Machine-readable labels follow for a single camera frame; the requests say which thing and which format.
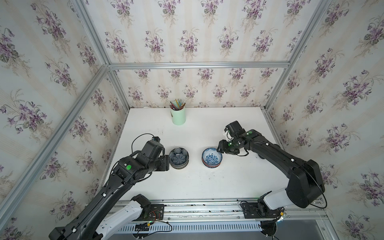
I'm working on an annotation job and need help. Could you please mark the black petal patterned bowl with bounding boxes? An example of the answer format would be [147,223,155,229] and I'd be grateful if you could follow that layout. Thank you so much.
[169,148,189,165]

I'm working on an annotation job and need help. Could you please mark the blue floral bowl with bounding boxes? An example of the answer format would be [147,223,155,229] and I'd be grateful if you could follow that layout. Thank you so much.
[202,148,223,165]

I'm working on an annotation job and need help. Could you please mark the green triangle patterned bowl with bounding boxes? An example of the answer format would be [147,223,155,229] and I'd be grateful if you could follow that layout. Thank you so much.
[171,164,188,170]

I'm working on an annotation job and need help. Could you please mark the orange patterned bowl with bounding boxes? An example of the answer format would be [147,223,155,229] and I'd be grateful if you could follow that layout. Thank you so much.
[203,162,220,169]

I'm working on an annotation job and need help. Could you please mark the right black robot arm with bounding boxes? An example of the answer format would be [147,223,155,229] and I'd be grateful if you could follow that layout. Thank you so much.
[217,128,325,211]

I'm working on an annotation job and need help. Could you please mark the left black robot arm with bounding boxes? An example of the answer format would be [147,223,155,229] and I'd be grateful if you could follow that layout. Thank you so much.
[49,155,170,240]

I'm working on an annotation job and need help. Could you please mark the light green cup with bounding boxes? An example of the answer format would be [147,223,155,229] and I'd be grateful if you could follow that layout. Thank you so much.
[171,108,186,126]

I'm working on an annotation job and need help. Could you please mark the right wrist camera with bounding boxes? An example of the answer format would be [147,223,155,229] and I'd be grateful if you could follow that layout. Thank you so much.
[224,121,246,142]

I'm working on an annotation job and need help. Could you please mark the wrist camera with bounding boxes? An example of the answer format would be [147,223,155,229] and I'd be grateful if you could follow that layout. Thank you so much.
[140,137,165,164]
[224,121,246,142]

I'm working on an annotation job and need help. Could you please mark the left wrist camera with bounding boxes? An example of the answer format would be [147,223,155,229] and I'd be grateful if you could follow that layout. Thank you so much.
[140,137,165,164]

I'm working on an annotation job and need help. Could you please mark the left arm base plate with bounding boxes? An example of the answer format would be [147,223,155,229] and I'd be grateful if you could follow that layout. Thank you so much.
[131,194,165,222]

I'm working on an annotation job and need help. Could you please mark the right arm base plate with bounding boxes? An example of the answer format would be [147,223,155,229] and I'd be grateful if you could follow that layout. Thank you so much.
[240,191,285,219]

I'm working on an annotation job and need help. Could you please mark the aluminium rail frame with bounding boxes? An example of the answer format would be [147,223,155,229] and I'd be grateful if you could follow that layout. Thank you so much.
[97,200,338,240]

